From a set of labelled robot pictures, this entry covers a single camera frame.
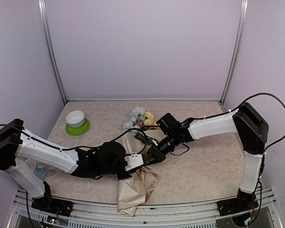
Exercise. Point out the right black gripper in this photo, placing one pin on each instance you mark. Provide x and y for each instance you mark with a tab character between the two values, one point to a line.
156	154

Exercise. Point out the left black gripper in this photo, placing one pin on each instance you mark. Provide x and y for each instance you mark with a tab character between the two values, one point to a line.
120	175

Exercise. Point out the yellow fake flower stem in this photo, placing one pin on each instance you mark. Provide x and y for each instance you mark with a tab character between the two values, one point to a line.
149	121

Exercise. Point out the pink wrapping paper sheet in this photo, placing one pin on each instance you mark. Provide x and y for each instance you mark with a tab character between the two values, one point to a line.
128	195

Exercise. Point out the blue fake flower stem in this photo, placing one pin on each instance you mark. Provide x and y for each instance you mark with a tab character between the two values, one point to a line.
137	117

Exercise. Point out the brown ribbon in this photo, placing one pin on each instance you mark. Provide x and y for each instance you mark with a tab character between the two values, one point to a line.
147	182

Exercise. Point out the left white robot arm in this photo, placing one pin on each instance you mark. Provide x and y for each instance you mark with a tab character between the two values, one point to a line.
18	144

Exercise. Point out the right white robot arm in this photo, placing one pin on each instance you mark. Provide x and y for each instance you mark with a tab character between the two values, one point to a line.
244	121

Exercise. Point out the green plate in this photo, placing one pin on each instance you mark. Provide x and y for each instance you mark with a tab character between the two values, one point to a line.
78	131

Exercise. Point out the white bowl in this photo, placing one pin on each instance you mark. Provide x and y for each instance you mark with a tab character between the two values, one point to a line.
75	119

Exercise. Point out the light blue mug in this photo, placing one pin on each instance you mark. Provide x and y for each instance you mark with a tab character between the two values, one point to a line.
40	171

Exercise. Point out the white paper cup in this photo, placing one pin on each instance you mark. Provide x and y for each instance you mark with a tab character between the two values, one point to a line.
32	164

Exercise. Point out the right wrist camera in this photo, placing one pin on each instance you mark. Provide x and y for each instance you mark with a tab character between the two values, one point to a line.
146	139

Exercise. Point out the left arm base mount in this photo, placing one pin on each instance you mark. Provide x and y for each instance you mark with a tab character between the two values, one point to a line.
52	205

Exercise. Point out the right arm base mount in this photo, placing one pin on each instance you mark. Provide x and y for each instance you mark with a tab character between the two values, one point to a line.
242	202

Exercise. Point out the front aluminium rail frame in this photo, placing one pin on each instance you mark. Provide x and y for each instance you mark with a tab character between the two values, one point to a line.
100	215

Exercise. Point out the right aluminium corner post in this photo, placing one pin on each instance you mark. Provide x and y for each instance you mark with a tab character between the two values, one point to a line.
236	50

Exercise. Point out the aluminium corner post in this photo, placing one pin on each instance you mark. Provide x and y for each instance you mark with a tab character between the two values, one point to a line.
50	48
236	50

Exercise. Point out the left aluminium corner post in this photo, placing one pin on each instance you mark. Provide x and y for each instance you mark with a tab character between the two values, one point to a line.
50	48

